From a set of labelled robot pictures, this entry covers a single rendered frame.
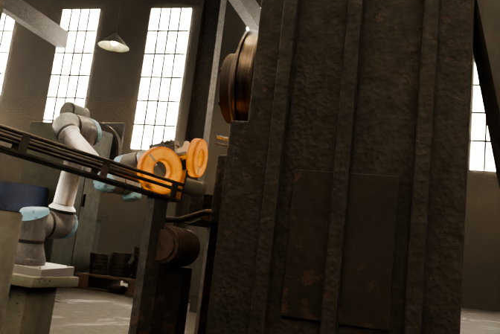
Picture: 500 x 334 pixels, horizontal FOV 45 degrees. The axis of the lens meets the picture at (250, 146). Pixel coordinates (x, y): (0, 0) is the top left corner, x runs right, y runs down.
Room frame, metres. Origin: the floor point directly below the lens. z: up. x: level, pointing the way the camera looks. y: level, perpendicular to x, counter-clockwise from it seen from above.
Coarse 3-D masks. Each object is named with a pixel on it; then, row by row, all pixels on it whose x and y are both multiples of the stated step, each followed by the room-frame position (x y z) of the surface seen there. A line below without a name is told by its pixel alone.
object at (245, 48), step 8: (248, 32) 2.17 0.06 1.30; (256, 32) 2.20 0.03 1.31; (240, 40) 2.12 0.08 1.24; (248, 40) 2.13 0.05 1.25; (256, 40) 2.12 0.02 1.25; (240, 48) 2.11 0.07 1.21; (248, 48) 2.11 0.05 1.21; (240, 56) 2.10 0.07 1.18; (248, 56) 2.09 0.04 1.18; (240, 64) 2.09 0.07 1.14; (248, 64) 2.08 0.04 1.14; (240, 72) 2.09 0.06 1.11; (248, 72) 2.08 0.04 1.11; (232, 80) 2.09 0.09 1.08; (240, 80) 2.09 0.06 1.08; (248, 80) 2.08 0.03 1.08; (232, 88) 2.09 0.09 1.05; (240, 88) 2.10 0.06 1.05; (248, 88) 2.09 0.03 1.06; (232, 96) 2.10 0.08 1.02; (240, 96) 2.10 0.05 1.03; (248, 96) 2.10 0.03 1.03; (232, 104) 2.12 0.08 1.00; (240, 104) 2.12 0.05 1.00; (248, 104) 2.11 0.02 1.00; (240, 112) 2.14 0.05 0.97; (248, 112) 2.13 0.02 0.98; (240, 120) 2.16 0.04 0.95
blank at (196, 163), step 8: (192, 144) 2.29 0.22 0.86; (200, 144) 2.31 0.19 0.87; (192, 152) 2.27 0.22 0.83; (200, 152) 2.37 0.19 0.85; (192, 160) 2.28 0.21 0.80; (200, 160) 2.38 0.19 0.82; (192, 168) 2.29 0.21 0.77; (200, 168) 2.36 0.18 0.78; (192, 176) 2.35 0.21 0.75; (200, 176) 2.37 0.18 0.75
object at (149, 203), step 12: (156, 204) 1.91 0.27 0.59; (156, 216) 1.91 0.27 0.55; (144, 228) 1.93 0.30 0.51; (156, 228) 1.91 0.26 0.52; (144, 240) 1.92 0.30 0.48; (156, 240) 1.92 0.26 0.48; (144, 252) 1.91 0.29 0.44; (156, 252) 1.92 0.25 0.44; (144, 264) 1.91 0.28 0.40; (156, 264) 1.93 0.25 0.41; (144, 276) 1.90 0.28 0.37; (156, 276) 1.93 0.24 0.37; (144, 288) 1.91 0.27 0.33; (144, 300) 1.91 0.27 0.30; (132, 312) 1.93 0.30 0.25; (144, 312) 1.91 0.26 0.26; (132, 324) 1.92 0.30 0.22; (144, 324) 1.92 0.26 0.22
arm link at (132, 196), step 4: (128, 180) 2.36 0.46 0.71; (132, 184) 2.37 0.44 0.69; (136, 184) 2.39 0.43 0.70; (140, 184) 2.42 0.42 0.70; (124, 192) 2.36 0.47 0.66; (128, 192) 2.37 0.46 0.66; (132, 192) 2.39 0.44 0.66; (124, 196) 2.39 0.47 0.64; (128, 196) 2.39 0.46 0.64; (132, 196) 2.39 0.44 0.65; (136, 196) 2.39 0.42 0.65; (140, 196) 2.41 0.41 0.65; (124, 200) 2.41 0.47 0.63; (128, 200) 2.41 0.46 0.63; (132, 200) 2.42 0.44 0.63; (136, 200) 2.43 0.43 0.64
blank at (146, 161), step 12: (144, 156) 1.88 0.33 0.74; (156, 156) 1.90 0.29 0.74; (168, 156) 1.93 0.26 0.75; (144, 168) 1.88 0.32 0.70; (168, 168) 1.95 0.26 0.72; (180, 168) 1.96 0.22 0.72; (156, 180) 1.91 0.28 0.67; (180, 180) 1.96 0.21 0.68; (156, 192) 1.91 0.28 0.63; (168, 192) 1.94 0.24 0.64
